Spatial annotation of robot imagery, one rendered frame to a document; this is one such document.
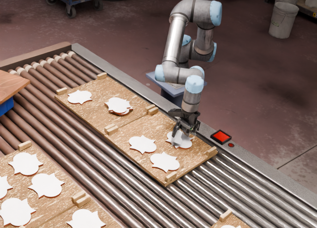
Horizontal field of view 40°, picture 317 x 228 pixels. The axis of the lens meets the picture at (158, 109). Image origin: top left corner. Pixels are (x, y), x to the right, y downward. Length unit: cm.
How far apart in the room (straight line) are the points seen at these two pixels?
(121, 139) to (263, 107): 237
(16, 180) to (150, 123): 70
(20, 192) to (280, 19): 434
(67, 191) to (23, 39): 334
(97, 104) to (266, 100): 238
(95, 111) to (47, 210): 67
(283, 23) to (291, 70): 82
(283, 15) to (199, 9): 346
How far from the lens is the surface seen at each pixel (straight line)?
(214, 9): 216
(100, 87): 241
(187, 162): 198
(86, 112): 221
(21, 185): 185
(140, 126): 214
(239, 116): 401
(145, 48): 487
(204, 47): 245
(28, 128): 215
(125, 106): 221
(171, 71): 195
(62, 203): 177
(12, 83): 226
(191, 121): 194
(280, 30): 564
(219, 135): 218
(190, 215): 178
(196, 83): 184
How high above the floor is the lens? 224
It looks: 35 degrees down
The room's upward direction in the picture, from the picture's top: 7 degrees clockwise
